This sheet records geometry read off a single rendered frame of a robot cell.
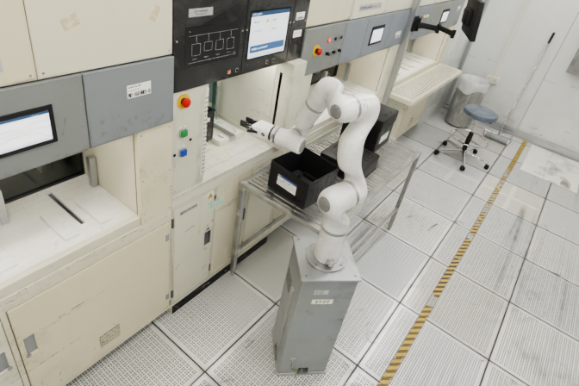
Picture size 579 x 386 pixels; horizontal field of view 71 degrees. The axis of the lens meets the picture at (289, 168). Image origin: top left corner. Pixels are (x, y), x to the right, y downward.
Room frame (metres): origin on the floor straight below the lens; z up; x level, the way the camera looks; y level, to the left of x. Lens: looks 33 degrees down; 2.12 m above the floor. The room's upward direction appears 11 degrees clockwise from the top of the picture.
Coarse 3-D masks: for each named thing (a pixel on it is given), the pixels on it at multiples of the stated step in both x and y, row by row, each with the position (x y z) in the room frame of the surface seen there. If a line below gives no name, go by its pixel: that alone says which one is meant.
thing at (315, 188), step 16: (272, 160) 1.88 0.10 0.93; (288, 160) 2.00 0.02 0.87; (304, 160) 2.08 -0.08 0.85; (320, 160) 2.02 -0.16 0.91; (272, 176) 1.86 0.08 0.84; (288, 176) 1.80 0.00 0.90; (304, 176) 2.03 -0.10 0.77; (320, 176) 2.00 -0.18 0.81; (336, 176) 1.93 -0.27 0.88; (288, 192) 1.79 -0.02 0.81; (304, 192) 1.73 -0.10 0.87; (320, 192) 1.83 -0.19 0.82; (304, 208) 1.73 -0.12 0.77
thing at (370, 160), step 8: (336, 144) 2.34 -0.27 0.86; (328, 152) 2.22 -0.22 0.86; (336, 152) 2.23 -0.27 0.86; (368, 152) 2.32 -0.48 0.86; (328, 160) 2.16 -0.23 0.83; (336, 160) 2.14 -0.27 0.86; (368, 160) 2.21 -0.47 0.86; (376, 160) 2.26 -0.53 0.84; (368, 168) 2.16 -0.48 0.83; (376, 168) 2.29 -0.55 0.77; (344, 176) 2.10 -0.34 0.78
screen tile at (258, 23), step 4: (256, 20) 1.88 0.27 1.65; (260, 20) 1.90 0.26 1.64; (264, 20) 1.93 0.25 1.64; (252, 24) 1.86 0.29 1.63; (256, 24) 1.88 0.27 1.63; (260, 24) 1.91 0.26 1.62; (264, 24) 1.93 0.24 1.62; (268, 24) 1.96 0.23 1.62; (252, 28) 1.86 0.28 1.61; (256, 28) 1.88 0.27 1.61; (268, 28) 1.96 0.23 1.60; (264, 32) 1.93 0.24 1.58; (268, 32) 1.96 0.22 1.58; (252, 36) 1.87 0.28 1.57; (256, 36) 1.89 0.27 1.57; (260, 36) 1.92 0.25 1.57; (264, 36) 1.94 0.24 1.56; (252, 40) 1.87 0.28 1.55; (256, 40) 1.89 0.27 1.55; (260, 40) 1.92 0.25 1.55; (264, 40) 1.94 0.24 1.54
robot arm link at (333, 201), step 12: (324, 192) 1.35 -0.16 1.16; (336, 192) 1.34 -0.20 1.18; (348, 192) 1.37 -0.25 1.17; (324, 204) 1.31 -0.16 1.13; (336, 204) 1.31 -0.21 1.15; (348, 204) 1.34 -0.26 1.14; (324, 216) 1.38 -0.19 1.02; (336, 216) 1.30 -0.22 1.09; (324, 228) 1.37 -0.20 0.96; (336, 228) 1.35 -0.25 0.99; (348, 228) 1.39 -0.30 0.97
